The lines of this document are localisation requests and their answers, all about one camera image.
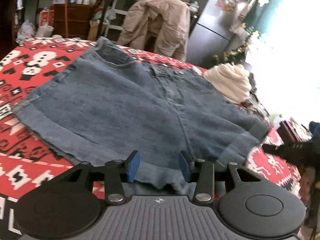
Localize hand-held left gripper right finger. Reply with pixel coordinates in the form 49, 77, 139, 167
179, 151, 263, 205

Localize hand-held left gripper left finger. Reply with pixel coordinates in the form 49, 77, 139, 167
61, 150, 140, 205

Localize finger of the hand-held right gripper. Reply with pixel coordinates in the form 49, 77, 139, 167
262, 142, 304, 161

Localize blue denim shorts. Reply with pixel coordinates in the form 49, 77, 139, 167
11, 36, 270, 195

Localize dark wooden cabinet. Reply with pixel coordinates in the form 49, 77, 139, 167
277, 120, 313, 143

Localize dark blue garment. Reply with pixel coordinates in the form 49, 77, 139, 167
309, 121, 320, 140

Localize grey striped garment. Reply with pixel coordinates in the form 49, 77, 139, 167
244, 74, 270, 117

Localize white fleece garment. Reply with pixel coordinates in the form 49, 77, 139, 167
204, 64, 252, 104

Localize small Christmas tree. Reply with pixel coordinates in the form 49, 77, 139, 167
212, 22, 253, 65

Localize silver refrigerator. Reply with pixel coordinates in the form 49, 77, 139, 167
186, 0, 253, 70

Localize yellow paper bag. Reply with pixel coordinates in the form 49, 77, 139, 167
89, 21, 103, 41

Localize red patterned blanket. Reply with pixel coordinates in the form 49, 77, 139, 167
0, 36, 304, 237

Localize white framed cabinet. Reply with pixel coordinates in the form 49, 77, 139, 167
104, 0, 148, 40

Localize beige padded jacket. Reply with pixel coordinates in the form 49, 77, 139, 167
117, 0, 192, 62

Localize brown wooden dresser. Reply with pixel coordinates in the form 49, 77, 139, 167
54, 4, 100, 39

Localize black desk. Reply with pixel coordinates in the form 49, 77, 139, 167
100, 0, 200, 43

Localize plain white plastic bag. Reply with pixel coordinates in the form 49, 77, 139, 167
36, 25, 54, 39

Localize red broom stick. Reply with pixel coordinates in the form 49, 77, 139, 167
63, 0, 70, 38

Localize red carton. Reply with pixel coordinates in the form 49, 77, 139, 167
39, 10, 55, 27

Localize printed white plastic bag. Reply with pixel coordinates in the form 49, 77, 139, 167
16, 20, 35, 44

